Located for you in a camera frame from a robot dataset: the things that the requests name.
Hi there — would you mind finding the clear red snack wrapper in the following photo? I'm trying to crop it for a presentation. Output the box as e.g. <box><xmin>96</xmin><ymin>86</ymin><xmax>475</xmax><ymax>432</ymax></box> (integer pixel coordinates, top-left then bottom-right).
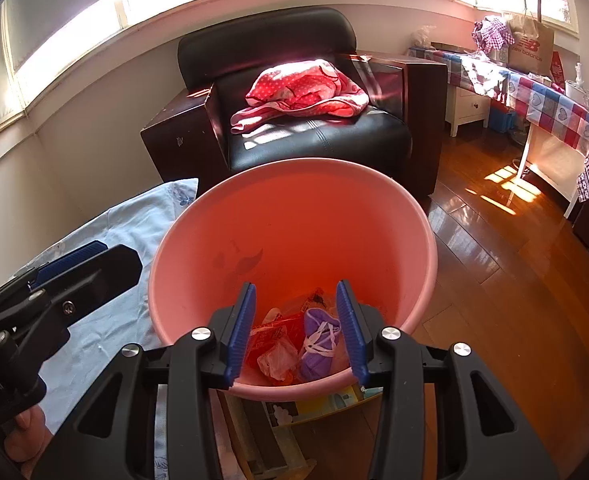
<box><xmin>244</xmin><ymin>311</ymin><xmax>304</xmax><ymax>386</ymax></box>

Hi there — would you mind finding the person's left hand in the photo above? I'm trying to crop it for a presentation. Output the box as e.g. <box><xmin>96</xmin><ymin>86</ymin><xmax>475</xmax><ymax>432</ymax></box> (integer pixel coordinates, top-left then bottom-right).
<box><xmin>4</xmin><ymin>405</ymin><xmax>52</xmax><ymax>479</ymax></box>

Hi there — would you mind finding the light blue bed sheet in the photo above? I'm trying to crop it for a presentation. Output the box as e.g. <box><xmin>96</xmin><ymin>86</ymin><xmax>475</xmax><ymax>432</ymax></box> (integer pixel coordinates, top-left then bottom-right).
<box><xmin>11</xmin><ymin>176</ymin><xmax>246</xmax><ymax>480</ymax></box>

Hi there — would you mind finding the crumpled white tissue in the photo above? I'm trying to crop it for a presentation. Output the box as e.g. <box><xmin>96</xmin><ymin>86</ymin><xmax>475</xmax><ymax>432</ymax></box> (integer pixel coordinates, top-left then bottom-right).
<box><xmin>256</xmin><ymin>337</ymin><xmax>299</xmax><ymax>385</ymax></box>

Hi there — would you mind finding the yellow picture book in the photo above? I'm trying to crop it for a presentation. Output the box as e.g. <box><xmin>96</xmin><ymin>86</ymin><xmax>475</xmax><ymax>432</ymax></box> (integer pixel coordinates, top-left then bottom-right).
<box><xmin>213</xmin><ymin>386</ymin><xmax>381</xmax><ymax>479</ymax></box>

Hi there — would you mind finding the pink plastic bucket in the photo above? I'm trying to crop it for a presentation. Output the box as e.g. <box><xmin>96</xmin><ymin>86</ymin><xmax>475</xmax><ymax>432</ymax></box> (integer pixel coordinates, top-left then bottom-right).
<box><xmin>149</xmin><ymin>158</ymin><xmax>437</xmax><ymax>403</ymax></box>

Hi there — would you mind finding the white side table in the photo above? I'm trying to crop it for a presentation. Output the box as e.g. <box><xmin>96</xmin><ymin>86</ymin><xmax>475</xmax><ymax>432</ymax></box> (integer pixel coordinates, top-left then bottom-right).
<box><xmin>516</xmin><ymin>124</ymin><xmax>585</xmax><ymax>219</ymax></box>

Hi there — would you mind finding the blue storage box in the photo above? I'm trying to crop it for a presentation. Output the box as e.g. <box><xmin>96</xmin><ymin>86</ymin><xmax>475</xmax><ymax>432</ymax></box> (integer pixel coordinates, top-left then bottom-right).
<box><xmin>488</xmin><ymin>103</ymin><xmax>516</xmax><ymax>133</ymax></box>

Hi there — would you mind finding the white drawer cabinet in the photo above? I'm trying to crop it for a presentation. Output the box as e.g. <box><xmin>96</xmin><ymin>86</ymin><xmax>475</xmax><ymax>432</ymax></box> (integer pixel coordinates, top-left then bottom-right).
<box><xmin>445</xmin><ymin>84</ymin><xmax>491</xmax><ymax>138</ymax></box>

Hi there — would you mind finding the black leather armchair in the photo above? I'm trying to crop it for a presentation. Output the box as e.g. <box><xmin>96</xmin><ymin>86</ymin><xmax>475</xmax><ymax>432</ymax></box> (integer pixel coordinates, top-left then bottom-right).
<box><xmin>140</xmin><ymin>6</ymin><xmax>447</xmax><ymax>198</ymax></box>

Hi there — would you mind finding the red polka dot cloth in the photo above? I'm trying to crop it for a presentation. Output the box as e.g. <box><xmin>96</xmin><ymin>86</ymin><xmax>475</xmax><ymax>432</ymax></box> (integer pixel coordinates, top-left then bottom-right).
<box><xmin>230</xmin><ymin>58</ymin><xmax>369</xmax><ymax>133</ymax></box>

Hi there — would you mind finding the checkered tablecloth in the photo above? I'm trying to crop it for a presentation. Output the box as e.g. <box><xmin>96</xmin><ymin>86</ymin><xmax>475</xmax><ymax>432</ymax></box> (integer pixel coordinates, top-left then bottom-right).
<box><xmin>409</xmin><ymin>47</ymin><xmax>589</xmax><ymax>203</ymax></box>

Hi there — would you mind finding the white pump bottle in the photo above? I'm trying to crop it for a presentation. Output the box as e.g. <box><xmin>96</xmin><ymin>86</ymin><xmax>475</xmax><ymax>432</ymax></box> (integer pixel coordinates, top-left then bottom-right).
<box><xmin>565</xmin><ymin>62</ymin><xmax>589</xmax><ymax>107</ymax></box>

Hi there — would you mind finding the purple checkered cloth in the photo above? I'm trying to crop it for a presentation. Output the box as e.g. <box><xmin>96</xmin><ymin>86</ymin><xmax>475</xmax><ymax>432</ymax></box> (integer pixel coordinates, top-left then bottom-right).
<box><xmin>471</xmin><ymin>15</ymin><xmax>515</xmax><ymax>54</ymax></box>

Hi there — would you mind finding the brown paper shopping bag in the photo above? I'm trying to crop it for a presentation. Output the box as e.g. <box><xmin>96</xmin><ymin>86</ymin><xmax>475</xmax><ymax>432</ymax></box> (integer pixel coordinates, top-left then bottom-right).
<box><xmin>507</xmin><ymin>14</ymin><xmax>555</xmax><ymax>76</ymax></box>

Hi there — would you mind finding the purple cloth with strings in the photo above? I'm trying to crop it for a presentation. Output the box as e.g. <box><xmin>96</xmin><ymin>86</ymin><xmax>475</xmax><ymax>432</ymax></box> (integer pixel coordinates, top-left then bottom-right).
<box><xmin>299</xmin><ymin>308</ymin><xmax>341</xmax><ymax>382</ymax></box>

